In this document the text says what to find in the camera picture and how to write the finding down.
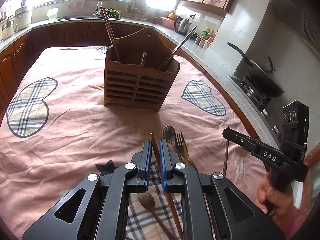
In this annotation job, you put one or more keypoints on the lower wooden cabinets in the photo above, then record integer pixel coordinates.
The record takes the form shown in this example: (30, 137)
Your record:
(20, 51)

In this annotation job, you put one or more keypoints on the dark wooden chopstick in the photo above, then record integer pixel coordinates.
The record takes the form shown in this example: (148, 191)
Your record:
(112, 36)

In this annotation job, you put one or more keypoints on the pink plastic basin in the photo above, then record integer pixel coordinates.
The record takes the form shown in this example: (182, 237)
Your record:
(168, 23)

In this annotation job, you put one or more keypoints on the steel fork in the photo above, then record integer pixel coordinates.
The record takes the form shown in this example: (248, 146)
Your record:
(182, 149)
(147, 201)

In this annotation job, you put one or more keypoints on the green handled plastic jug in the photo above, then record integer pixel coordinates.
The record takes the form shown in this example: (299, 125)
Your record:
(52, 13)

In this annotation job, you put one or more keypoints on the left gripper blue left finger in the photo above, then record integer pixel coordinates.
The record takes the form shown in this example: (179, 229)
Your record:
(97, 207)

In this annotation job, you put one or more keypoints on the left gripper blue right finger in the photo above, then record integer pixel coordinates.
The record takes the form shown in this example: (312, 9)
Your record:
(213, 207)

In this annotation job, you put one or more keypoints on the wooden chopstick red pattern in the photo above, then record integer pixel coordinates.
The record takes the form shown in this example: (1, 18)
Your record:
(163, 182)

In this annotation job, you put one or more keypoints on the wooden utensil holder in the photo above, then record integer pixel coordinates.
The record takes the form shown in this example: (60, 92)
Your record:
(127, 83)

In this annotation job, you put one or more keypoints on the steel chopstick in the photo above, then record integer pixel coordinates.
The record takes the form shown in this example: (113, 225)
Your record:
(226, 158)
(171, 55)

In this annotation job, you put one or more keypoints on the steel electric kettle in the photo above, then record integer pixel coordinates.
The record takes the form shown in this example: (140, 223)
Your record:
(182, 26)

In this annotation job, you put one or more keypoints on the small white kettle pot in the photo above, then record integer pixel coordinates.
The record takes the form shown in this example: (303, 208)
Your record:
(8, 27)

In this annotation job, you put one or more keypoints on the range hood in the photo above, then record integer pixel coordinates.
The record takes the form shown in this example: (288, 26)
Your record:
(297, 17)

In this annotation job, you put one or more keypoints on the dish drying rack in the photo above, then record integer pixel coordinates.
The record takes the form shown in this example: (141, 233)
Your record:
(137, 8)

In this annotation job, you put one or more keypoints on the steel spoon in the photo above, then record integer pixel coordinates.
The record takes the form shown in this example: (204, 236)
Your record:
(169, 134)

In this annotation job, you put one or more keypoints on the white electric cooker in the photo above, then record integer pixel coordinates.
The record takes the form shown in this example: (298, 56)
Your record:
(22, 17)

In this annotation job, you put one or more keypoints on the black wok with lid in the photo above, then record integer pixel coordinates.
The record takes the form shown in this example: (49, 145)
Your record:
(262, 78)

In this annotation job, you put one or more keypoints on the spice jar set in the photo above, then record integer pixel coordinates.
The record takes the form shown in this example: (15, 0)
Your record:
(203, 43)

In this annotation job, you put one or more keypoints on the gas stove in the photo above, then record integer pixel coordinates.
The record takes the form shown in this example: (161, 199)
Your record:
(268, 109)

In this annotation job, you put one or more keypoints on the green vegetables in sink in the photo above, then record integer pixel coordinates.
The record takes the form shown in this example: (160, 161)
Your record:
(112, 13)

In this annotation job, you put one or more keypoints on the pink tablecloth with plaid hearts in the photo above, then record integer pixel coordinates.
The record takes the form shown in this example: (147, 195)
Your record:
(57, 129)

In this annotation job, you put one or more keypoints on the right hand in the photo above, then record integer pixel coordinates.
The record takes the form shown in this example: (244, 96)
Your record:
(282, 201)

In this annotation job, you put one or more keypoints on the knife block with knives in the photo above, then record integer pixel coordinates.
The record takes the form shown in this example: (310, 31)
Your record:
(157, 13)

